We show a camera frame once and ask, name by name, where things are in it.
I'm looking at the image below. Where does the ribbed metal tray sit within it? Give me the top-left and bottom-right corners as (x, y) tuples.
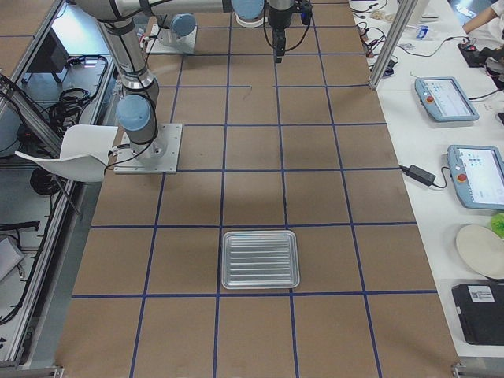
(221, 230), (300, 290)

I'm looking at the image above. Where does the white plastic chair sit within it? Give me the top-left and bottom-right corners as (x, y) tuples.
(15, 124), (118, 183)

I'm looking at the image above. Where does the aluminium frame post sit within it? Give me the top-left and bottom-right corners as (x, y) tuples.
(369, 0), (417, 90)

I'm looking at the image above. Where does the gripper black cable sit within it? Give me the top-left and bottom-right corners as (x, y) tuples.
(262, 21), (312, 52)

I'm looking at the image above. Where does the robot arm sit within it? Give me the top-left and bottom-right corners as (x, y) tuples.
(156, 13), (196, 46)
(76, 0), (313, 111)

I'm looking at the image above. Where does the upper teach pendant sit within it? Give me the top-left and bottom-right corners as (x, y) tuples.
(414, 76), (480, 122)

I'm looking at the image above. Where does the white curved plastic part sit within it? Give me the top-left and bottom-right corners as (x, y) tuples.
(235, 13), (264, 28)

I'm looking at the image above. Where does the black box with label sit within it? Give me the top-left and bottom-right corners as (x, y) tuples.
(451, 284), (503, 346)

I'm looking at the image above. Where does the lower teach pendant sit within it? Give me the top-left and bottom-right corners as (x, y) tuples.
(447, 145), (503, 210)

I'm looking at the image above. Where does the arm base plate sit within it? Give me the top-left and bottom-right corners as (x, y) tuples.
(142, 24), (198, 55)
(113, 124), (183, 174)

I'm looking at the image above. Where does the teach pendant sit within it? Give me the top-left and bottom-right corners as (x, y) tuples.
(414, 76), (480, 122)
(447, 145), (503, 210)

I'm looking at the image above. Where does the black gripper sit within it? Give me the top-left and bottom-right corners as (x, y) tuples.
(268, 0), (311, 63)

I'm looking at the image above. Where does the beige plate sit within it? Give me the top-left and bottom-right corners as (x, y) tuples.
(455, 224), (503, 280)

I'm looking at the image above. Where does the black power adapter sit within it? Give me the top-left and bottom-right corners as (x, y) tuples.
(399, 165), (435, 187)

